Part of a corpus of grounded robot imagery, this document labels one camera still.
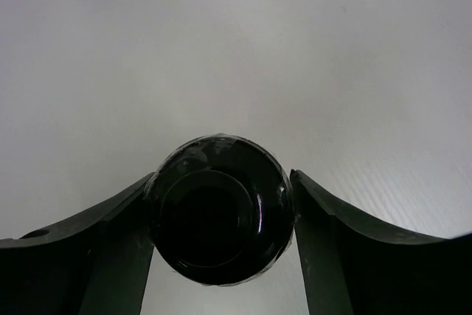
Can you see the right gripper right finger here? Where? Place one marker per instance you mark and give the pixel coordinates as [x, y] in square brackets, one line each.
[355, 263]

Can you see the black cap white grinder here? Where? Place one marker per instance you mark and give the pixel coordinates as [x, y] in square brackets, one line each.
[221, 210]

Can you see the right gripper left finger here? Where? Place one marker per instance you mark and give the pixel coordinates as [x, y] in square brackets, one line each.
[94, 262]

